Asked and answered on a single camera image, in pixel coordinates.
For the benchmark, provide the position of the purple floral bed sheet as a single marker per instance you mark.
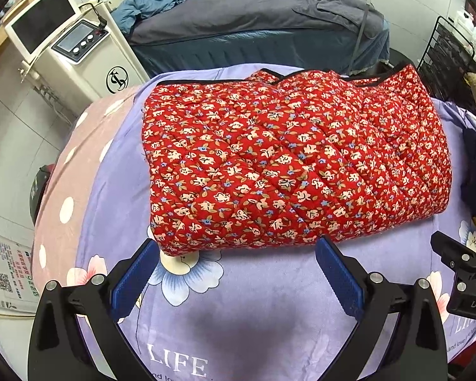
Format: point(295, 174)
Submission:
point(254, 305)

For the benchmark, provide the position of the grey massage bed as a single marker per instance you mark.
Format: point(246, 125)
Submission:
point(254, 35)

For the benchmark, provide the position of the printed wall poster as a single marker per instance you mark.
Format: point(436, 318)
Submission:
point(8, 266)

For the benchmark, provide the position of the black round object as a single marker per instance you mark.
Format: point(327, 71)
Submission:
point(39, 192)

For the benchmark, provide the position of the red floral quilted coat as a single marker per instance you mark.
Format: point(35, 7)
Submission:
point(293, 158)

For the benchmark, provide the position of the grey towel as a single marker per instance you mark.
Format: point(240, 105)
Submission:
point(347, 6)

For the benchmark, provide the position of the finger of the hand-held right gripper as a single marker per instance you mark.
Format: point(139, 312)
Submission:
point(454, 251)

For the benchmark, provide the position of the white machine with screen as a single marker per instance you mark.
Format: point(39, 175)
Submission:
point(69, 47)

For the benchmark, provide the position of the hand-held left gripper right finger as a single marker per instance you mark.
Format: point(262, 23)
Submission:
point(341, 281)

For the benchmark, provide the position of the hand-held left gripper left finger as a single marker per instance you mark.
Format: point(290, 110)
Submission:
point(137, 274)

